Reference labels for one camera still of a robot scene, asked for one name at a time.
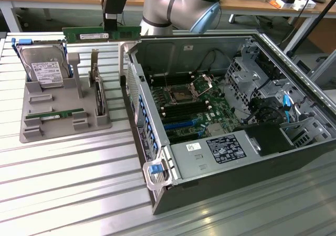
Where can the green RAM stick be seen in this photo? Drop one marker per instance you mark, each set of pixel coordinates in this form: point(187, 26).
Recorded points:
point(126, 33)
point(63, 113)

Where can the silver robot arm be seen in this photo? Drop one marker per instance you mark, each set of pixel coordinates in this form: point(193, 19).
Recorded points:
point(157, 7)

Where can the black graphics card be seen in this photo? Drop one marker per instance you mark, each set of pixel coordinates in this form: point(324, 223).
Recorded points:
point(99, 99)

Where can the hard disk in blue caddy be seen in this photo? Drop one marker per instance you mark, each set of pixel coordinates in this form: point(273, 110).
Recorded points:
point(47, 70)

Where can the thin socket locking lever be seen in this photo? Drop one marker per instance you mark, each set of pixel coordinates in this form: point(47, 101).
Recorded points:
point(167, 81)

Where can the CPU socket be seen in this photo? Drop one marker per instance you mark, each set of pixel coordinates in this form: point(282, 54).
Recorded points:
point(181, 95)

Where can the metal socket cover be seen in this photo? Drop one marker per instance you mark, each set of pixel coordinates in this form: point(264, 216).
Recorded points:
point(202, 84)

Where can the grey plastic parts rack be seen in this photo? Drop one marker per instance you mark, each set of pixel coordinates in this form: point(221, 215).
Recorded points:
point(78, 137)

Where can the blue expansion slot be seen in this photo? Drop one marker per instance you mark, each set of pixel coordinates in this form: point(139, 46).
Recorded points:
point(181, 124)

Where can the green motherboard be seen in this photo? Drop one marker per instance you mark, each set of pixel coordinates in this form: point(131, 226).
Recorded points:
point(220, 107)

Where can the perforated metal drive cage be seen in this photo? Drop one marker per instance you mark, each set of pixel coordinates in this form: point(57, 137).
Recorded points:
point(241, 75)

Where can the blue case latch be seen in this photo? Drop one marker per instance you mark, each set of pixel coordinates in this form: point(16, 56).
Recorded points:
point(154, 169)

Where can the cluttered wooden desk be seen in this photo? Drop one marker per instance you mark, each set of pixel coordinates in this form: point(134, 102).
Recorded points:
point(273, 10)

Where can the grey power supply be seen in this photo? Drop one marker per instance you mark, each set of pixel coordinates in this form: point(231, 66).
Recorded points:
point(189, 165)

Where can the white flat box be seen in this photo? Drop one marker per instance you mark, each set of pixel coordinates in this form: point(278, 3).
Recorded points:
point(304, 4)

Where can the black plastic shroud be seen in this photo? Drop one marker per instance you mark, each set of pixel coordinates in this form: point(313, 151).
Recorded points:
point(265, 138)

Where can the black tripod pole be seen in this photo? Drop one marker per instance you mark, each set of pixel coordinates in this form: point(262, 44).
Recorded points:
point(315, 21)

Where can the open black PC case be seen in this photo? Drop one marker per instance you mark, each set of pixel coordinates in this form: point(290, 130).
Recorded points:
point(236, 183)

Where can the grey equipment box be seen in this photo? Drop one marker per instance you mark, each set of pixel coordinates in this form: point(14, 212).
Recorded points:
point(325, 75)

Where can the silver disk bay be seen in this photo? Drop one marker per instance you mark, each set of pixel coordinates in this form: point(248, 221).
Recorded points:
point(302, 136)

